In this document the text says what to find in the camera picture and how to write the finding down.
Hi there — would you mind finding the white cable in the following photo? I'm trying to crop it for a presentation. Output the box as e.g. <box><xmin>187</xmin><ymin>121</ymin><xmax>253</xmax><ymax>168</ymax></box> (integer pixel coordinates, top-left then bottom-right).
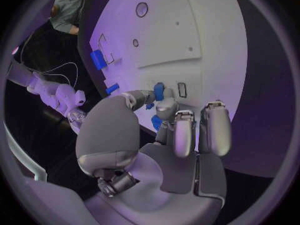
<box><xmin>38</xmin><ymin>62</ymin><xmax>79</xmax><ymax>90</ymax></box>

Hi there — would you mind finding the blue block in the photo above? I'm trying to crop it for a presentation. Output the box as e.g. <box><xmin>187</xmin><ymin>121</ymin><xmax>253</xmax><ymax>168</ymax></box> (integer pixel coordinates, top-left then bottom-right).
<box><xmin>89</xmin><ymin>49</ymin><xmax>109</xmax><ymax>71</ymax></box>

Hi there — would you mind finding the person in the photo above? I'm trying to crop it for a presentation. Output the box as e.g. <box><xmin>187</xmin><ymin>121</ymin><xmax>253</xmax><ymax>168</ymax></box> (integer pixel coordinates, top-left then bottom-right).
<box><xmin>49</xmin><ymin>0</ymin><xmax>92</xmax><ymax>36</ymax></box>

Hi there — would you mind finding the white task board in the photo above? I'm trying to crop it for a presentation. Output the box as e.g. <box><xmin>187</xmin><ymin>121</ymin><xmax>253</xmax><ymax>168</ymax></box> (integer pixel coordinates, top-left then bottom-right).
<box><xmin>88</xmin><ymin>0</ymin><xmax>249</xmax><ymax>134</ymax></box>

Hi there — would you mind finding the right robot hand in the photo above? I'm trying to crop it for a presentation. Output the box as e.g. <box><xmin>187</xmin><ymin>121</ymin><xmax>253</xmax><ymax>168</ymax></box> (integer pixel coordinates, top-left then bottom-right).
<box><xmin>66</xmin><ymin>106</ymin><xmax>89</xmax><ymax>135</ymax></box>

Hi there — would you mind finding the blue cylinder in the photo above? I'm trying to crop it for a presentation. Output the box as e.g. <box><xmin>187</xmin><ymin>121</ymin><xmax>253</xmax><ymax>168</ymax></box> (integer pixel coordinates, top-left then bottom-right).
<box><xmin>150</xmin><ymin>114</ymin><xmax>164</xmax><ymax>132</ymax></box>

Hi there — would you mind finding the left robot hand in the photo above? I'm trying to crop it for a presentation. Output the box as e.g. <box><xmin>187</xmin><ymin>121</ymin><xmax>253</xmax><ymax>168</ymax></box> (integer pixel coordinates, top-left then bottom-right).
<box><xmin>75</xmin><ymin>87</ymin><xmax>233</xmax><ymax>225</ymax></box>

